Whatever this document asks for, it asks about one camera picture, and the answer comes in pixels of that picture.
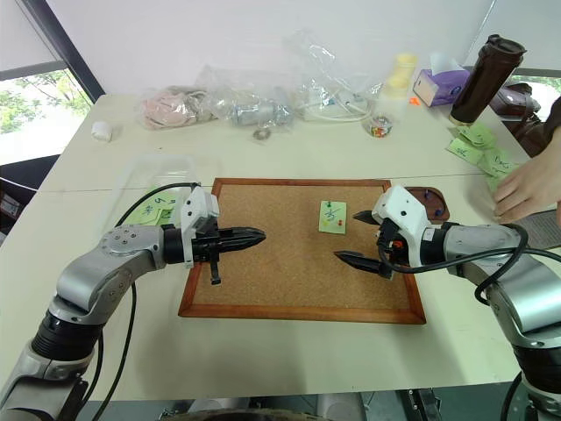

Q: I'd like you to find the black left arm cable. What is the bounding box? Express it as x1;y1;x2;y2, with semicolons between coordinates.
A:
89;181;202;421

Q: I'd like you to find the glass jar of coloured pins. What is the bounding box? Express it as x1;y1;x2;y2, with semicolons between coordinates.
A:
362;111;396;140

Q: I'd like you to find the person's dark sleeve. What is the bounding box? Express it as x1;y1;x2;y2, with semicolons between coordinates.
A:
542;94;561;148

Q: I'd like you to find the person's bare hand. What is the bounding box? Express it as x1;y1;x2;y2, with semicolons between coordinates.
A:
492;152;561;225

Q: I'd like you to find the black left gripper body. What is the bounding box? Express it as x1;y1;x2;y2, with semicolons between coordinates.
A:
194;216;234;287

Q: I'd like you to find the small brown wooden tray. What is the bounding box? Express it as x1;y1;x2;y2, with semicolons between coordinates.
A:
403;185;451;225

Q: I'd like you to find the dark brown bag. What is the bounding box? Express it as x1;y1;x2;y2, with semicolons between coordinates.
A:
487;80;554;158

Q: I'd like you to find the large clear plastic bag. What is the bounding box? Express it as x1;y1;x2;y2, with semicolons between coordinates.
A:
281;27;387;125

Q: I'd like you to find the clear plastic bag with contents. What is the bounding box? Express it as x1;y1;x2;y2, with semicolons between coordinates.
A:
194;64;304;129

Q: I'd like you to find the wooden framed cork board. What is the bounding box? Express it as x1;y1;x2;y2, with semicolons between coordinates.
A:
177;176;428;326

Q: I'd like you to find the white cable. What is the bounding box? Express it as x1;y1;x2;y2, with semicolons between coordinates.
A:
301;92;374;123

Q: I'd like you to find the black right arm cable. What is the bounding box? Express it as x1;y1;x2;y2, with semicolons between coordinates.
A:
377;222;561;306

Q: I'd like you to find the clear bag with green notes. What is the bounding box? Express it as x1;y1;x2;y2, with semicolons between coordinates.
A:
99;153;222;232

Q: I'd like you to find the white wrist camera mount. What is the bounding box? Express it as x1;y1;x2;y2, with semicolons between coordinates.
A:
181;185;221;269
371;184;434;269

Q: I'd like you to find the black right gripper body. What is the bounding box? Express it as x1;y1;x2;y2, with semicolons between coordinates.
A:
374;218;412;281

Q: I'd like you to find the dark grey mat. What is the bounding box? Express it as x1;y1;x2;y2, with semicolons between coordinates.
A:
508;207;561;252

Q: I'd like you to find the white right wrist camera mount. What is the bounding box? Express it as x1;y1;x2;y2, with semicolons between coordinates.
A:
371;184;434;269

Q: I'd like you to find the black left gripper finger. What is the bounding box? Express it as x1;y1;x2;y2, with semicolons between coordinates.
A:
218;239;266;254
218;225;267;242

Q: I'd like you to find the pink cloth bundle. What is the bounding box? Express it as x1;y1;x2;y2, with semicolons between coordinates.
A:
141;84;217;132

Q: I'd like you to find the purple tissue box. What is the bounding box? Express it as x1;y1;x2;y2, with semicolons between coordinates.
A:
412;51;473;108

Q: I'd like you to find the brown travel tumbler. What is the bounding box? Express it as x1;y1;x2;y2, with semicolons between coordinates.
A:
448;33;528;129

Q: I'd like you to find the white tape roll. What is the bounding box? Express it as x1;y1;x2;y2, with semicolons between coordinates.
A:
90;119;114;143

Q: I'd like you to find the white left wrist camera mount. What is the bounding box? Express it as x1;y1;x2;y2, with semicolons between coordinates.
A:
181;185;221;269

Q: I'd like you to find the black window frame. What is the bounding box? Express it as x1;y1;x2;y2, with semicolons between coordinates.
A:
0;0;107;106

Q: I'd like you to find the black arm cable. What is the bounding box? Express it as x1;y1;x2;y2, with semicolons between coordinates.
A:
377;222;561;306
89;181;202;421

